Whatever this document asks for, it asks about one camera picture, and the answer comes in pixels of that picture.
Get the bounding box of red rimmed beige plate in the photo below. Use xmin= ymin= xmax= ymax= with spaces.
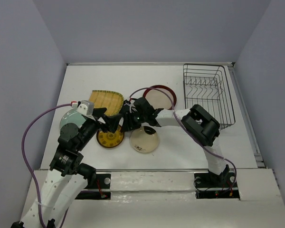
xmin=143 ymin=85 xmax=177 ymax=110

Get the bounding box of black wire dish rack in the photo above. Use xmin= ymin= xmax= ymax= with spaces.
xmin=183 ymin=63 xmax=236 ymax=130

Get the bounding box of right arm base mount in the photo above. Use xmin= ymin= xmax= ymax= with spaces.
xmin=193 ymin=172 xmax=240 ymax=200

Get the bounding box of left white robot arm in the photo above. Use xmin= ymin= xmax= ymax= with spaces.
xmin=12 ymin=104 xmax=122 ymax=228

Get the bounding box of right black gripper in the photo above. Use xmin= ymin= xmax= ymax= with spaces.
xmin=120 ymin=110 xmax=147 ymax=133

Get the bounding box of light green round plate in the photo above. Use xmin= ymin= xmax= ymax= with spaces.
xmin=59 ymin=108 xmax=86 ymax=129

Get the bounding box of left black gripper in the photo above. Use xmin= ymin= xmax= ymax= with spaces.
xmin=76 ymin=107 xmax=123 ymax=150

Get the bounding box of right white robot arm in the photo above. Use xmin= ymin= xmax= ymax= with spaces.
xmin=119 ymin=97 xmax=230 ymax=187

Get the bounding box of amber patterned small plate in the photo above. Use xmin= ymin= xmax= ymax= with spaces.
xmin=96 ymin=125 xmax=124 ymax=149

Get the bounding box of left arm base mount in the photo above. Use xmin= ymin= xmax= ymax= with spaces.
xmin=76 ymin=173 xmax=111 ymax=200

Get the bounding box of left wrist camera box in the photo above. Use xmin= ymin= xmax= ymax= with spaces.
xmin=76 ymin=100 xmax=94 ymax=116

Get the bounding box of cream plate black brushstroke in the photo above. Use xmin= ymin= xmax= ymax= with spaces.
xmin=130 ymin=126 xmax=160 ymax=153

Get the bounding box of yellow bamboo woven plate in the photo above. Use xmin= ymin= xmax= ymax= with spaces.
xmin=88 ymin=90 xmax=124 ymax=116

